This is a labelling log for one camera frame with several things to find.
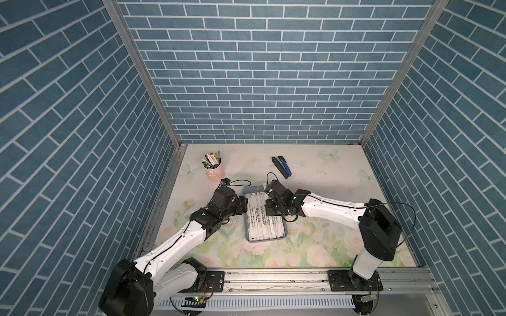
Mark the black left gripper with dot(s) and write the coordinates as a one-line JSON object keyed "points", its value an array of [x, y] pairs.
{"points": [[241, 207]]}

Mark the white ribbed cable duct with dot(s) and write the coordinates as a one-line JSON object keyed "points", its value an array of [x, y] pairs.
{"points": [[259, 303]]}

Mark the blue black stapler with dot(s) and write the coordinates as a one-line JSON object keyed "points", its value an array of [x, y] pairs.
{"points": [[282, 166]]}

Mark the aluminium corner post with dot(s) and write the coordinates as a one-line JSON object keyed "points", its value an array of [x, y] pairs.
{"points": [[119, 22], [417, 44]]}

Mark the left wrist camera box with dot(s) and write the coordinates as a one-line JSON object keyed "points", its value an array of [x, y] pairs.
{"points": [[225, 182]]}

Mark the pens in cup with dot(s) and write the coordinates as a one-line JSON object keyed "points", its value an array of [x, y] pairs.
{"points": [[212, 160]]}

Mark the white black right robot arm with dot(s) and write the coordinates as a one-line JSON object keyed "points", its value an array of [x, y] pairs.
{"points": [[379, 230]]}

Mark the blue storage box tray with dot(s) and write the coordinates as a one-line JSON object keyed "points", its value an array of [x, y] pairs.
{"points": [[273, 227]]}

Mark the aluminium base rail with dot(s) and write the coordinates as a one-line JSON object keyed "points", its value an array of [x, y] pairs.
{"points": [[310, 281]]}

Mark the aluminium corner post left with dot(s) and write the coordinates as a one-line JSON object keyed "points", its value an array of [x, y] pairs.
{"points": [[119, 22]]}

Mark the aluminium corner post right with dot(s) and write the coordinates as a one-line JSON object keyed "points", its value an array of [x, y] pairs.
{"points": [[417, 44]]}

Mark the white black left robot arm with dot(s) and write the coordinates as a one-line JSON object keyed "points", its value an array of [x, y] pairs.
{"points": [[136, 287]]}

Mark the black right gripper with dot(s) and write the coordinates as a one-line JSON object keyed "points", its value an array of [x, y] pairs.
{"points": [[268, 208]]}

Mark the pink pen cup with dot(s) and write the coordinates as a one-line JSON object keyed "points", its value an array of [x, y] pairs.
{"points": [[216, 174]]}

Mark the white straw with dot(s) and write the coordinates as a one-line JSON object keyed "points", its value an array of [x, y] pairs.
{"points": [[250, 228], [256, 230]]}

